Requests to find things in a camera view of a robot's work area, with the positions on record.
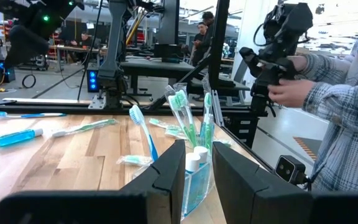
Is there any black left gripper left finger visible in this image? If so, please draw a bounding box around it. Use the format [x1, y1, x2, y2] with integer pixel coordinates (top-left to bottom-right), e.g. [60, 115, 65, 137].
[0, 139, 186, 224]

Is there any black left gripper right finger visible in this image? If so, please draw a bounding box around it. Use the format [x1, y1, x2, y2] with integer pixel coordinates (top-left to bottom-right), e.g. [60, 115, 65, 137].
[212, 141, 358, 224]

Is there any clear acrylic organizer box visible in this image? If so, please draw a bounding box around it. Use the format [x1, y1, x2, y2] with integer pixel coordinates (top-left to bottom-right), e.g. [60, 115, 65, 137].
[132, 146, 219, 222]

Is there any blue mouthwash bottle white cap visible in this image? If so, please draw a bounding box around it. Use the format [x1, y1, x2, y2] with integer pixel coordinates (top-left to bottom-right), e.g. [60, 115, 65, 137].
[193, 145, 213, 175]
[181, 152, 213, 218]
[0, 128, 44, 147]

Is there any blue white toothbrush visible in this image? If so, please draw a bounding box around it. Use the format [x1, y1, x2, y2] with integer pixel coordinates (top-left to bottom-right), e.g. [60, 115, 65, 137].
[128, 104, 160, 162]
[0, 111, 68, 120]

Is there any person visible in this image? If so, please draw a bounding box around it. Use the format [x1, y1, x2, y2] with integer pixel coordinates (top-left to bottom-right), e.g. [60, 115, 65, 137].
[191, 21, 209, 66]
[70, 30, 101, 63]
[300, 17, 358, 192]
[199, 11, 217, 60]

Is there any blue lit computer box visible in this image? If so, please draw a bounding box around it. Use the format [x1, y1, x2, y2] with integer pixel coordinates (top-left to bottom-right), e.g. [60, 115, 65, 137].
[86, 68, 99, 93]

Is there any person's hand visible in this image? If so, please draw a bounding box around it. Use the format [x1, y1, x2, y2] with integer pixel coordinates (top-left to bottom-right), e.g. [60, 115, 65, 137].
[289, 54, 309, 73]
[267, 78, 316, 109]

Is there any black background table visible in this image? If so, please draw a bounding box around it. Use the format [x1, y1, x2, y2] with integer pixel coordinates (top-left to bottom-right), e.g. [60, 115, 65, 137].
[119, 57, 251, 98]

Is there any black background monitor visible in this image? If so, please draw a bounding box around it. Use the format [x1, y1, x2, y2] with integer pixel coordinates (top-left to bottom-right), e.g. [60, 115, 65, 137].
[154, 0, 182, 63]

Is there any black coiled floor cable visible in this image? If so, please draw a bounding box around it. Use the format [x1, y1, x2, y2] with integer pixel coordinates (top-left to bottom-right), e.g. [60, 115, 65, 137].
[21, 73, 37, 89]

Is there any black depth camera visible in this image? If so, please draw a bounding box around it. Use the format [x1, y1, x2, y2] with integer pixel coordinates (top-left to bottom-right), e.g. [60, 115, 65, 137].
[273, 154, 308, 185]

